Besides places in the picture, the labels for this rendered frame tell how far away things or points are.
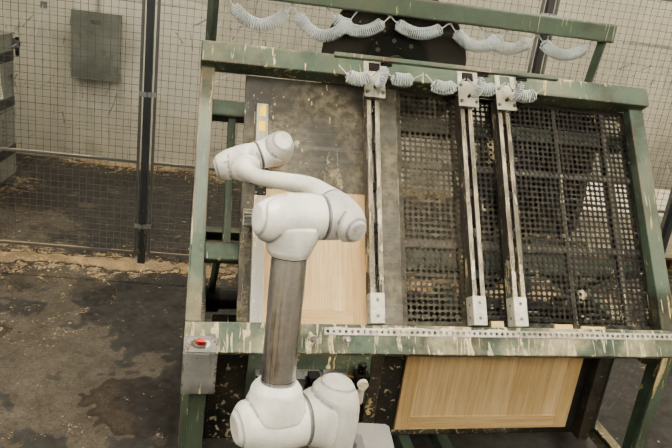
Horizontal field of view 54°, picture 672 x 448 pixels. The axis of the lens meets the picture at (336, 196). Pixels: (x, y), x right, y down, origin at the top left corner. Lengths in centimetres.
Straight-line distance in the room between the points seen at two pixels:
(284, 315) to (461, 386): 158
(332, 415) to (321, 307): 80
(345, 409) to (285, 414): 19
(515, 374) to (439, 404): 39
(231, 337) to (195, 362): 26
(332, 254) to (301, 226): 102
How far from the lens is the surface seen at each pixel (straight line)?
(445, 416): 335
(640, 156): 357
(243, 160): 224
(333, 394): 201
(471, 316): 290
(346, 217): 181
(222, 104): 298
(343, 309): 275
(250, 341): 264
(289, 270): 181
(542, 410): 355
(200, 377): 245
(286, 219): 175
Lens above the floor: 220
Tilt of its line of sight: 17 degrees down
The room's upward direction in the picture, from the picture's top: 8 degrees clockwise
